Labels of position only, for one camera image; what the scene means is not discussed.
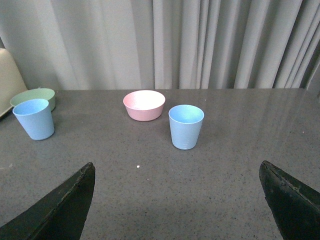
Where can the pink bowl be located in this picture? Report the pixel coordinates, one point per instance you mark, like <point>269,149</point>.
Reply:
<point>144,105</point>

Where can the blue cup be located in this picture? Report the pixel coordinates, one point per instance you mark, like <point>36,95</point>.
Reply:
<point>185,125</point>
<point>36,118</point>

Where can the green bowl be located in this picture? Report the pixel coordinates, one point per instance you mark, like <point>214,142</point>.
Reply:
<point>37,93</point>

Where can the grey curtain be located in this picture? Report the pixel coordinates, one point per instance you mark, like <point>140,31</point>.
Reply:
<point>163,44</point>

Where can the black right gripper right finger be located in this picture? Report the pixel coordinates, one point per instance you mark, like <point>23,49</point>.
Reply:
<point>295,206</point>

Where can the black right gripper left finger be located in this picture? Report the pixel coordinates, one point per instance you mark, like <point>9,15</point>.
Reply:
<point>59,215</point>

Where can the white toaster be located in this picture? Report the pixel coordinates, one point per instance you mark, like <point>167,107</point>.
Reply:
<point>11,81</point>

